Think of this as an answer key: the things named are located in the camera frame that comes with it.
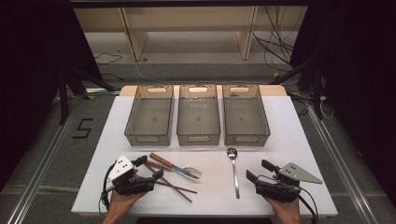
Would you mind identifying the wooden-handled fork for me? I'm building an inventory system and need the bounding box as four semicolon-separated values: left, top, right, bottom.
145;160;203;176

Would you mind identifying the left hand-held gripper cable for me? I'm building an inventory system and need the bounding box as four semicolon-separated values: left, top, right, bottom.
98;163;116;217

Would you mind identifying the black curtain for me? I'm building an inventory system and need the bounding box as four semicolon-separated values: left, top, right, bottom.
290;0;396;203
0;0;106;190

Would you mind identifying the white table cover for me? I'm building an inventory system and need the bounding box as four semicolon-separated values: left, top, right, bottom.
70;94;339;217

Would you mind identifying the right hand-held gripper cable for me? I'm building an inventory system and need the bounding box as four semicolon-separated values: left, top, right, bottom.
297;186;319;224

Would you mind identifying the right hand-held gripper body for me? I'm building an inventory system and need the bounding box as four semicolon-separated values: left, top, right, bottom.
254;161;323;203

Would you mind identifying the aluminium floor rail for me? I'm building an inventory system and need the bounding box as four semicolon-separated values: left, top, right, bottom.
306;105;380;224
6;98;82;224

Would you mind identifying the person's right hand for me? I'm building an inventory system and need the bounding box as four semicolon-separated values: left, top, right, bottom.
264;197;302;216

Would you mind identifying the bundle of black cables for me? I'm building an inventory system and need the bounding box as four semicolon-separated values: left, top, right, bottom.
251;6;300;67

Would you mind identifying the black metal stand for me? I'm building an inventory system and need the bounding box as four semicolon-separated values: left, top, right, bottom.
270;59;325;121
58;64;117;126

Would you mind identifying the light wooden shelf unit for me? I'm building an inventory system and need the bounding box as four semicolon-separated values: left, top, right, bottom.
74;6;309;62

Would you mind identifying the metal spoon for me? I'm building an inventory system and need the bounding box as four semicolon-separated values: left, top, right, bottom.
226;147;241;200

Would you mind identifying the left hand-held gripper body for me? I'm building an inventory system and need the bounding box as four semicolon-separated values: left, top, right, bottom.
106;154;156;197

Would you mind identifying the thin black floor cable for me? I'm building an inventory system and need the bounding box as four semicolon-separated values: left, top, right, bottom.
92;50;124;66

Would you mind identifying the hand-held gripper cable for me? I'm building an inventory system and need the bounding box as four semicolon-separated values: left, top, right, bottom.
98;163;116;217
297;186;319;224

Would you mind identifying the translucent grey plastic bin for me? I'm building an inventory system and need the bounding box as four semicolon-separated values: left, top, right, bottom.
176;83;221;147
221;83;272;147
123;84;175;147

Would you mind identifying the person's left hand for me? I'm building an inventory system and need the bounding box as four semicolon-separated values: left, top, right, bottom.
106;189;148;216

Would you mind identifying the brown wooden chopstick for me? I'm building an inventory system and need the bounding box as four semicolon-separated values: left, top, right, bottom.
154;180;199;195
143;162;193;203

